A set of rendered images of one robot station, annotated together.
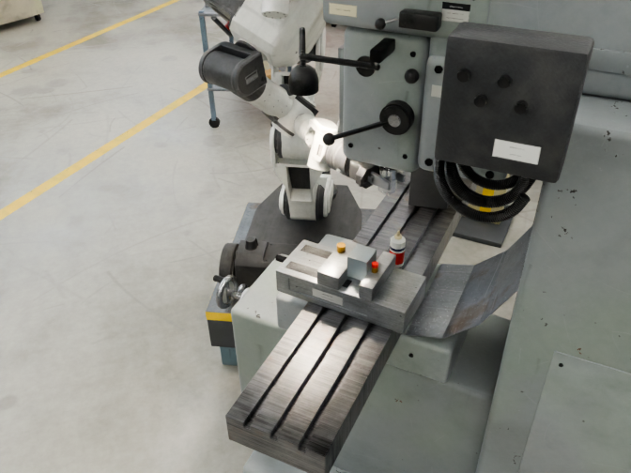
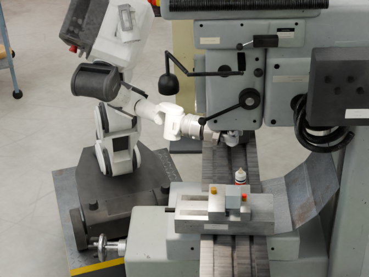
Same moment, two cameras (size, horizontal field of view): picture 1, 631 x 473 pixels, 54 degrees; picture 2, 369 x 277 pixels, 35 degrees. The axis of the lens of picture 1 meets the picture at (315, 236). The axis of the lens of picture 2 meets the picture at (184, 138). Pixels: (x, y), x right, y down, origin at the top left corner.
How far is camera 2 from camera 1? 0.80 m
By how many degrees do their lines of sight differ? 19
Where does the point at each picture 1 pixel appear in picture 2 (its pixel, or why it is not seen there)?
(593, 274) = not seen: outside the picture
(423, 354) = (280, 245)
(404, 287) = (263, 205)
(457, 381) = (303, 256)
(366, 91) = (225, 86)
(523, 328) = (351, 208)
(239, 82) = (110, 92)
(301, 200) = (122, 160)
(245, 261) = (94, 220)
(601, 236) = not seen: outside the picture
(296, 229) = (116, 183)
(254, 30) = (111, 52)
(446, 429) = not seen: outside the picture
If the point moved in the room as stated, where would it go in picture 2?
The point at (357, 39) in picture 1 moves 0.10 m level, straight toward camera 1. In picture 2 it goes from (217, 56) to (230, 70)
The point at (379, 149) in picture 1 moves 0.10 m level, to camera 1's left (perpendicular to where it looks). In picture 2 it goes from (236, 120) to (209, 127)
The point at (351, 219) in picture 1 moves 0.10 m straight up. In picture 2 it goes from (154, 163) to (152, 148)
